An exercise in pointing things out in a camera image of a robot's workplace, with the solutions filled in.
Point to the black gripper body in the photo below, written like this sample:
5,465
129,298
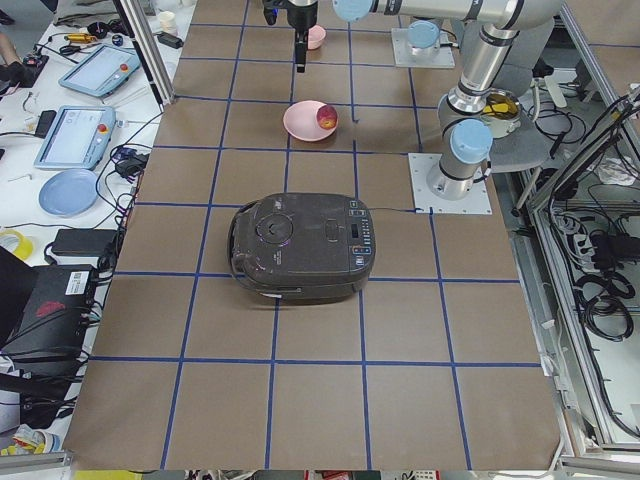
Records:
301,13

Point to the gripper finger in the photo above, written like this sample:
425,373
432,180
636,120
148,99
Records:
300,50

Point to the red apple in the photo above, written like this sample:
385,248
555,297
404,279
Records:
327,117

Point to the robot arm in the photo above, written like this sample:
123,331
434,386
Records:
466,138

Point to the pink bowl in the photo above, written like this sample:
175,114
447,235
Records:
316,37

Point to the pink plate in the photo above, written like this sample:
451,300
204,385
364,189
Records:
299,121

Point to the grey chair with bowl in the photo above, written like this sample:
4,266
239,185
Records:
517,144

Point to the blue plate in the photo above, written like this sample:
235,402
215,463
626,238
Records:
69,192

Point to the far teach pendant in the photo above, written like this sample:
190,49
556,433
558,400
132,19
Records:
102,72

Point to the teach pendant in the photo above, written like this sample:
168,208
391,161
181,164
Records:
102,72
78,138

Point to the black rice cooker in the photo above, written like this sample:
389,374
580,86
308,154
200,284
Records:
302,246

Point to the near teach pendant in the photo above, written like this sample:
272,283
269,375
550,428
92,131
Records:
78,138

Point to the black power adapter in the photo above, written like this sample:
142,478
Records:
82,242

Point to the yellow tape roll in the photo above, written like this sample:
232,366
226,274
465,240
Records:
16,243

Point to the black laptop computer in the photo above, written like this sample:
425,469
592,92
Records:
45,310

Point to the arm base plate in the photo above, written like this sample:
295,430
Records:
435,193
429,50

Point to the aluminium frame post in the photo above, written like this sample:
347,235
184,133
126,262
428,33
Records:
137,26

